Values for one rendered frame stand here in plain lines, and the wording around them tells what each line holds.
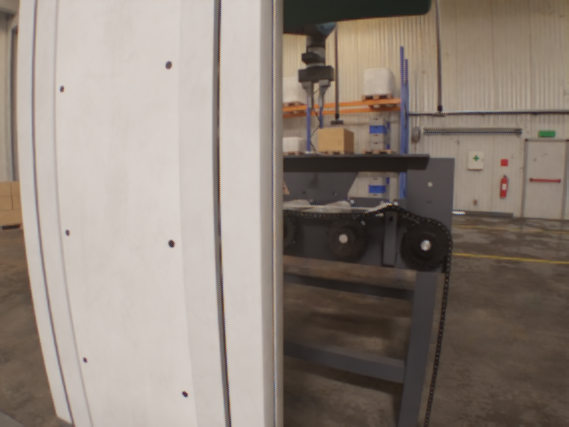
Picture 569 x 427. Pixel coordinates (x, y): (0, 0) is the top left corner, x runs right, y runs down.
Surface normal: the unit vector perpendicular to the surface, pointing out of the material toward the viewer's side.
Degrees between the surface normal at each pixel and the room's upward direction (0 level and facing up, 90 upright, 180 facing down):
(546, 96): 90
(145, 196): 90
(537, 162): 90
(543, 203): 90
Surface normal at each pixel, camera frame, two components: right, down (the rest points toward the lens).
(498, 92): -0.46, 0.11
